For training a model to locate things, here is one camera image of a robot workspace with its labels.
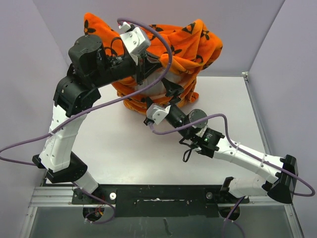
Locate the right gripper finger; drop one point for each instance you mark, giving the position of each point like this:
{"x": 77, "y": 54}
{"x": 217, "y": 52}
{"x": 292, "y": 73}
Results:
{"x": 149, "y": 102}
{"x": 172, "y": 89}

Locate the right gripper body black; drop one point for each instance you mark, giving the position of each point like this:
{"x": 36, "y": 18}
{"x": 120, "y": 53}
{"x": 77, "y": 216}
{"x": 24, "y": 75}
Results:
{"x": 177, "y": 120}

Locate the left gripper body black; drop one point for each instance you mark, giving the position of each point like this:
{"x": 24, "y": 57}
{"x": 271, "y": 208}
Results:
{"x": 119, "y": 68}

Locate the white pillow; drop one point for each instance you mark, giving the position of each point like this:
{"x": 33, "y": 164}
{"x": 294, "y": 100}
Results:
{"x": 157, "y": 90}

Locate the orange patterned pillowcase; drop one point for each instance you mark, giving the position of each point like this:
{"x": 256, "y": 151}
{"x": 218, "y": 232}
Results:
{"x": 194, "y": 48}

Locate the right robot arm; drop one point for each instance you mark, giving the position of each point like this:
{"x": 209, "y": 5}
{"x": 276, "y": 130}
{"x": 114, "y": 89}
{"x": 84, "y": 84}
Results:
{"x": 274, "y": 176}

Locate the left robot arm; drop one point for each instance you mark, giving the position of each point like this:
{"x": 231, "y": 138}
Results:
{"x": 76, "y": 93}

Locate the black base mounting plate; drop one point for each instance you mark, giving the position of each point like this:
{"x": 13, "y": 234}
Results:
{"x": 165, "y": 200}

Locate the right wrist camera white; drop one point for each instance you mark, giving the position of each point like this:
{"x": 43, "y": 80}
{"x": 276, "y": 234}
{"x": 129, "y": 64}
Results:
{"x": 157, "y": 113}

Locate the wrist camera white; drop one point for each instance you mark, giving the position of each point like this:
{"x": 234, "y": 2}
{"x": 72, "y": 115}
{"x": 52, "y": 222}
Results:
{"x": 134, "y": 38}
{"x": 157, "y": 113}

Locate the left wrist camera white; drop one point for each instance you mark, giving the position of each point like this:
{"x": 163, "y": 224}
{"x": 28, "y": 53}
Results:
{"x": 134, "y": 38}

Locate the aluminium frame rail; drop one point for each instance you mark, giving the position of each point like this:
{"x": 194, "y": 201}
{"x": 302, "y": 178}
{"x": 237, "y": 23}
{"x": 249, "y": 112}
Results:
{"x": 61, "y": 196}

